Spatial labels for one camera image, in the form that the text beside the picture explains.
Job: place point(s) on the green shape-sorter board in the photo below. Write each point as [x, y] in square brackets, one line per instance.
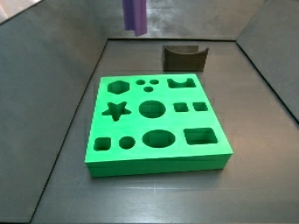
[153, 126]

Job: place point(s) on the dark brown cradle fixture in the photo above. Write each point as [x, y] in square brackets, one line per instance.
[182, 58]

